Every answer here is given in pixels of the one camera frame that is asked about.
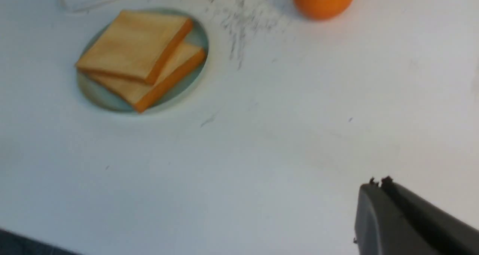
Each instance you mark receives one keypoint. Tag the orange persimmon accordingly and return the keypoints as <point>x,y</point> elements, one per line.
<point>322,0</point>

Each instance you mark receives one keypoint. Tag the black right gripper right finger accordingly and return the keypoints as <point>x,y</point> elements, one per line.
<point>443,232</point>

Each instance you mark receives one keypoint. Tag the toast slice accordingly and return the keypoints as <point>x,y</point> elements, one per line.
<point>136,45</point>
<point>184,60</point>

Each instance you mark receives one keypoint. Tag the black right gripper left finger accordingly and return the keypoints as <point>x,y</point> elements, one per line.
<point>381,229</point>

